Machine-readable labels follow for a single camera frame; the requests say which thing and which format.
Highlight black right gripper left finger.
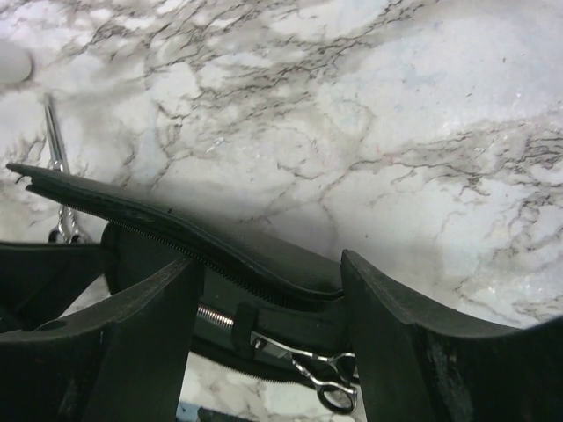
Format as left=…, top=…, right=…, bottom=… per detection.
left=0, top=257, right=206, bottom=422

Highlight black zip tool case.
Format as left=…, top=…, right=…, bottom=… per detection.
left=6, top=162, right=357, bottom=383

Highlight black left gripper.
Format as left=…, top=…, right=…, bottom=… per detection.
left=1, top=242, right=110, bottom=333

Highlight white PVC pipe frame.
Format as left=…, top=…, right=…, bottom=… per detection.
left=0, top=40, right=33, bottom=84

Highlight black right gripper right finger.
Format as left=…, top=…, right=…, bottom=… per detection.
left=340, top=251, right=562, bottom=421

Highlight silver hair scissors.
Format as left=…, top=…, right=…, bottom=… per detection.
left=42, top=92, right=83, bottom=244

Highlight silver thinning scissors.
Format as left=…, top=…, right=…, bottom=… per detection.
left=194, top=304, right=359, bottom=415

